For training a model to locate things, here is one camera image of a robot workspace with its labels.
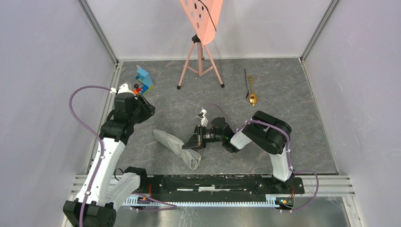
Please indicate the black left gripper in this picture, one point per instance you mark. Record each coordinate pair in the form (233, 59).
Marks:
(146, 107)

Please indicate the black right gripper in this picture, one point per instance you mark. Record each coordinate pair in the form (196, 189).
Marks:
(200, 138)

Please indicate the grey cloth napkin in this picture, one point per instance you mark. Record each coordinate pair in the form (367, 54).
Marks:
(190, 157)

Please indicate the thin black utensil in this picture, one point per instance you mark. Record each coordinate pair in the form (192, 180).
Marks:
(246, 83)

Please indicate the gold spoon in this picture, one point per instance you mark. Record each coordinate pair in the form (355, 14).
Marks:
(252, 97)

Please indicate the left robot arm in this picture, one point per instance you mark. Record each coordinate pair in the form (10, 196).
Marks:
(96, 204)

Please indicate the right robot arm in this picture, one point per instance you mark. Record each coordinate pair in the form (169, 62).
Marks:
(268, 132)

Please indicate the blue toy brick figure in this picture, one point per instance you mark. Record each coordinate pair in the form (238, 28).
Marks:
(146, 82)

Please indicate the pink tripod stand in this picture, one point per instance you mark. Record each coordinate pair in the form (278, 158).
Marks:
(200, 54)

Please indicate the pink perforated board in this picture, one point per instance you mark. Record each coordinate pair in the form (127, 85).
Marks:
(204, 16)

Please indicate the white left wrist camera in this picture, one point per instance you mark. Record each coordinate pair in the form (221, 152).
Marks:
(124, 88)

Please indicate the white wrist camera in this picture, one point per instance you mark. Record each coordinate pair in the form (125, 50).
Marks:
(201, 117)
(124, 88)

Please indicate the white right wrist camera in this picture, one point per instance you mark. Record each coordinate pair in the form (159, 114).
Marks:
(201, 117)

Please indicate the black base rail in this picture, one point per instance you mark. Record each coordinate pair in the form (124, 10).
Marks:
(166, 191)

